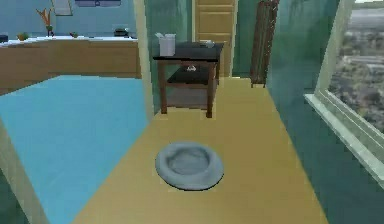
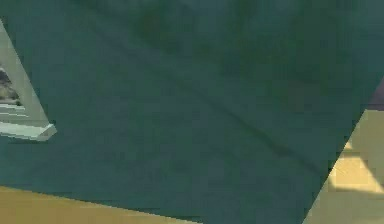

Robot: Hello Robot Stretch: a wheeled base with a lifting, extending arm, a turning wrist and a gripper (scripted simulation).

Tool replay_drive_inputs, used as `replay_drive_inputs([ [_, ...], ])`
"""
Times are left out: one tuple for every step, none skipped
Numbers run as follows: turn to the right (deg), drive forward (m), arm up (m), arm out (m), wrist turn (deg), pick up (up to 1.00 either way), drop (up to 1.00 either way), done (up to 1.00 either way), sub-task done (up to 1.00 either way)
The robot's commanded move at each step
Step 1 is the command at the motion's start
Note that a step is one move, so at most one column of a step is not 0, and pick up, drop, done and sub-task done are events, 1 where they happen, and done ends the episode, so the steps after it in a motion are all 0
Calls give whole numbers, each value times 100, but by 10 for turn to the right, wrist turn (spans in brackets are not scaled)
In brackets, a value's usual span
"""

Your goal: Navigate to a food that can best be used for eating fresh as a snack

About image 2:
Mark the white framed window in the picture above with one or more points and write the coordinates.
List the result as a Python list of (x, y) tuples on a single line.
[(23, 113)]

